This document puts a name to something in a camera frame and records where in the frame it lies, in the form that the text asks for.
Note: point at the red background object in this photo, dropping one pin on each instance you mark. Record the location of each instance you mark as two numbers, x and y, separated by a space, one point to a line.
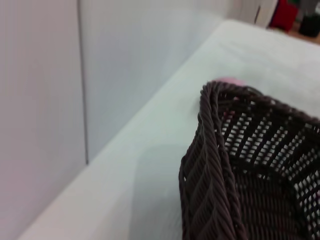
286 13

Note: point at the dark brown woven basket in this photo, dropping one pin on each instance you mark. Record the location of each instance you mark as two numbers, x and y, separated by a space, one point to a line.
250 190

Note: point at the black background bin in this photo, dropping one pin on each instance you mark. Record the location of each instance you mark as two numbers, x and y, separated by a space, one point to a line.
310 26

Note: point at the pink peach toy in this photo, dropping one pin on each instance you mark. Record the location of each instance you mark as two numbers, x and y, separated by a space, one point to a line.
230 80

